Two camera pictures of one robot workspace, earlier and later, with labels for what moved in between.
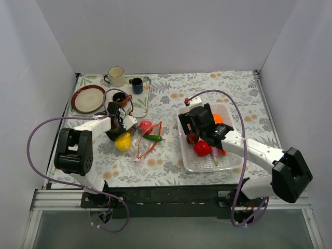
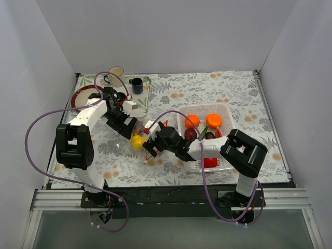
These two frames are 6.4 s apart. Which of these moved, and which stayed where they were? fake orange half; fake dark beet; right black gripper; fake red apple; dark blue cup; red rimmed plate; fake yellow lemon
Moved: fake red apple; fake yellow lemon; right black gripper
Stayed: red rimmed plate; dark blue cup; fake orange half; fake dark beet
